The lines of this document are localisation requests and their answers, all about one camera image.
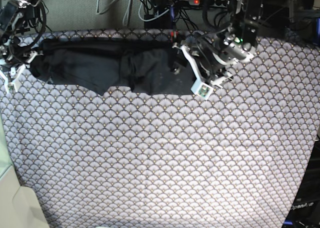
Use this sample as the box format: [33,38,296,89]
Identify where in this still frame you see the grey cables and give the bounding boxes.
[96,0,171,27]

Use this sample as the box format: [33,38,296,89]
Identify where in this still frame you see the red table clamp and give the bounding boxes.
[170,30,179,43]

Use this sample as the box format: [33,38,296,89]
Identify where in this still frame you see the fan patterned tablecloth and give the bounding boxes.
[0,38,320,227]

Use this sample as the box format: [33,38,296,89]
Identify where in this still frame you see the black OpenArm case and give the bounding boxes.
[282,140,320,227]

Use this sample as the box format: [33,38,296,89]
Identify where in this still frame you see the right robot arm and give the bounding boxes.
[0,0,47,68]

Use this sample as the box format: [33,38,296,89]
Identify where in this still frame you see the dark navy T-shirt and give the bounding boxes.
[29,39,196,95]

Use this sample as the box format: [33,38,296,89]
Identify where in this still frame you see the white power strip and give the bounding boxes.
[187,0,230,8]

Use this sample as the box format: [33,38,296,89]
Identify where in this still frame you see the beige cabinet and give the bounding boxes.
[0,124,49,227]

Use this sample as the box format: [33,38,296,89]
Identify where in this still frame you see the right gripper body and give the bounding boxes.
[4,49,33,72]

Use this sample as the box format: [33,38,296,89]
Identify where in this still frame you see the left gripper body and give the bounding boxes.
[189,40,227,80]

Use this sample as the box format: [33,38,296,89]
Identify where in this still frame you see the black cable bundle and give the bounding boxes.
[139,0,233,35]

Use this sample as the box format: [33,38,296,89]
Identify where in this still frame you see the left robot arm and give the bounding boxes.
[173,0,263,82]

